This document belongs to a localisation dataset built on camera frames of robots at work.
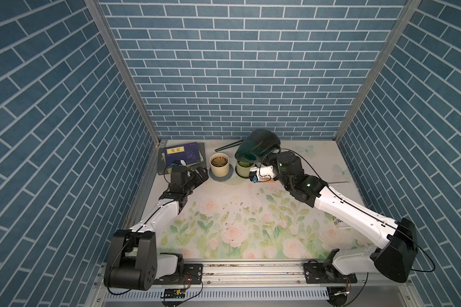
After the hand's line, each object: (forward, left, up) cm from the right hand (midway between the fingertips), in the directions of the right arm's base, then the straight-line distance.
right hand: (276, 150), depth 76 cm
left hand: (-2, +30, -16) cm, 34 cm away
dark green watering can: (+2, +8, 0) cm, 8 cm away
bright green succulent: (+9, +13, -22) cm, 27 cm away
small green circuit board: (-47, +36, -33) cm, 68 cm away
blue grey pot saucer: (+4, +24, -29) cm, 38 cm away
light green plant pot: (+7, +14, -22) cm, 27 cm away
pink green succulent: (+9, +26, -21) cm, 35 cm away
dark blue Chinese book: (+15, +44, -22) cm, 51 cm away
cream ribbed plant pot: (+6, +26, -24) cm, 36 cm away
